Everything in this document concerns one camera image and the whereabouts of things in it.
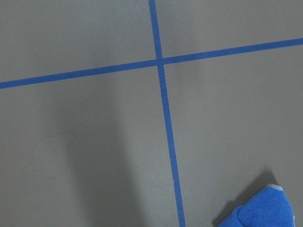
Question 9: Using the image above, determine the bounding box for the blue microfibre towel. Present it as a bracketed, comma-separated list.
[219, 184, 295, 227]

